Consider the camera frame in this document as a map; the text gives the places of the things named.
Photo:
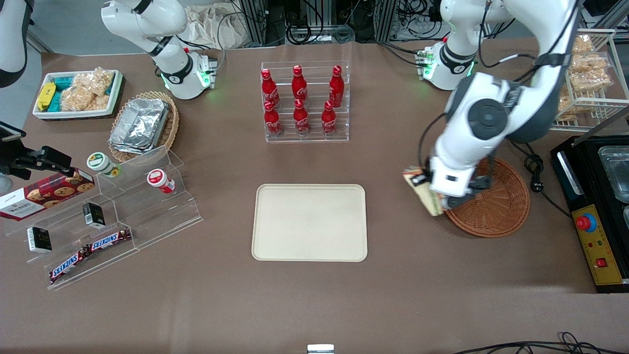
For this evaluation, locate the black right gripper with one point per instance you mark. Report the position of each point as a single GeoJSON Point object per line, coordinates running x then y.
{"type": "Point", "coordinates": [29, 162]}

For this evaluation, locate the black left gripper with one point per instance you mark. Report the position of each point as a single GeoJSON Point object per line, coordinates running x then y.
{"type": "Point", "coordinates": [428, 166]}

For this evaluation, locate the triangular sandwich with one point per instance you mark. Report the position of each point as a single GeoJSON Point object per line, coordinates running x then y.
{"type": "Point", "coordinates": [432, 204]}

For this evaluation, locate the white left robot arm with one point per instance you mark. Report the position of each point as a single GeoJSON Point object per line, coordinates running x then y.
{"type": "Point", "coordinates": [486, 115]}

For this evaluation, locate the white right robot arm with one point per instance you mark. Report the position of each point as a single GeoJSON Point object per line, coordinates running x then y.
{"type": "Point", "coordinates": [172, 64]}

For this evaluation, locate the round brown wicker basket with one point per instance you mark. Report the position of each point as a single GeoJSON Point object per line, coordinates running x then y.
{"type": "Point", "coordinates": [501, 209]}

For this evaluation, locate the oval light wicker basket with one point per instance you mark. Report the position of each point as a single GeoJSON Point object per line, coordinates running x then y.
{"type": "Point", "coordinates": [171, 123]}

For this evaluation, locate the beige rectangular tray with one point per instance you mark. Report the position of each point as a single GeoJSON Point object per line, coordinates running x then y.
{"type": "Point", "coordinates": [309, 223]}

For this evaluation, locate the red Walkers cookie box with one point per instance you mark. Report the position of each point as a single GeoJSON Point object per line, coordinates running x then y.
{"type": "Point", "coordinates": [44, 196]}

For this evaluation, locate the green lid cup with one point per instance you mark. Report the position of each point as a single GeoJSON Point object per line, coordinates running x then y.
{"type": "Point", "coordinates": [100, 163]}

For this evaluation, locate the white rectangular snack bin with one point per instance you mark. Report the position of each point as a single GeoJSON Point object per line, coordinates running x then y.
{"type": "Point", "coordinates": [78, 114]}

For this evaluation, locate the teal snack packet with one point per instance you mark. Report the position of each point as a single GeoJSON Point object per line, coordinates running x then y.
{"type": "Point", "coordinates": [55, 102]}
{"type": "Point", "coordinates": [64, 82]}

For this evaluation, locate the small black box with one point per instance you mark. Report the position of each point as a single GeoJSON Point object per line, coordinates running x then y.
{"type": "Point", "coordinates": [93, 215]}
{"type": "Point", "coordinates": [39, 240]}

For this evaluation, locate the yellow snack packet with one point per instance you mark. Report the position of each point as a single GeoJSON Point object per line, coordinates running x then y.
{"type": "Point", "coordinates": [45, 96]}

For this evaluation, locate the clear bag of rice crackers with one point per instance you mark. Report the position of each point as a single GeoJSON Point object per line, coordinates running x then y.
{"type": "Point", "coordinates": [88, 91]}

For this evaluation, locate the stacked aluminium foil containers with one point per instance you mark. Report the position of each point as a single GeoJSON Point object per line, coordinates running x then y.
{"type": "Point", "coordinates": [140, 125]}

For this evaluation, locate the Snickers bar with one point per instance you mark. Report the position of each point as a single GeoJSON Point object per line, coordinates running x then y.
{"type": "Point", "coordinates": [109, 240]}
{"type": "Point", "coordinates": [69, 266]}

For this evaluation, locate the red lid cup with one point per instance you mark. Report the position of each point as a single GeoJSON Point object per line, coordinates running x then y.
{"type": "Point", "coordinates": [158, 179]}

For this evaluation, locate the clear acrylic stepped display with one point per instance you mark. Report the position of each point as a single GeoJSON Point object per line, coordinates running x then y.
{"type": "Point", "coordinates": [147, 216]}

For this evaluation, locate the red cola bottle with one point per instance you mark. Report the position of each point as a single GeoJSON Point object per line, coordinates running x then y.
{"type": "Point", "coordinates": [336, 87]}
{"type": "Point", "coordinates": [269, 89]}
{"type": "Point", "coordinates": [272, 120]}
{"type": "Point", "coordinates": [301, 118]}
{"type": "Point", "coordinates": [299, 84]}
{"type": "Point", "coordinates": [328, 119]}

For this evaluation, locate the clear acrylic bottle rack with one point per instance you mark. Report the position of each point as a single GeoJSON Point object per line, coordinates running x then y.
{"type": "Point", "coordinates": [314, 137]}

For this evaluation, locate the red emergency stop button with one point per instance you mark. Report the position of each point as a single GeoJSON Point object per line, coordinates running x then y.
{"type": "Point", "coordinates": [586, 223]}

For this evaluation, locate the clear bag of fried snacks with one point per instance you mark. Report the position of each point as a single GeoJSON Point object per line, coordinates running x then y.
{"type": "Point", "coordinates": [589, 80]}
{"type": "Point", "coordinates": [565, 105]}
{"type": "Point", "coordinates": [588, 63]}
{"type": "Point", "coordinates": [582, 44]}

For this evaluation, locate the black appliance with yellow panel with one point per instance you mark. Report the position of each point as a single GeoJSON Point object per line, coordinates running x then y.
{"type": "Point", "coordinates": [597, 250]}

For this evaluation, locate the metal pan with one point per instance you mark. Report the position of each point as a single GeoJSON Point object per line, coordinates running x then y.
{"type": "Point", "coordinates": [616, 174]}

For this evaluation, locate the small white block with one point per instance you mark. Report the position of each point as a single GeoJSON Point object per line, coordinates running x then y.
{"type": "Point", "coordinates": [320, 349]}

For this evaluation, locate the white cloth bag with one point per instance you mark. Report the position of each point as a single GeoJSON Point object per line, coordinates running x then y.
{"type": "Point", "coordinates": [211, 27]}

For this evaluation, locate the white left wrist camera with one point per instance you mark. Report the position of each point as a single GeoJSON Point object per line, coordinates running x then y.
{"type": "Point", "coordinates": [452, 179]}

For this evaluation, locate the aluminium profile frame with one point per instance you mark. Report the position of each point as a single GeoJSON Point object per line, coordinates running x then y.
{"type": "Point", "coordinates": [258, 22]}

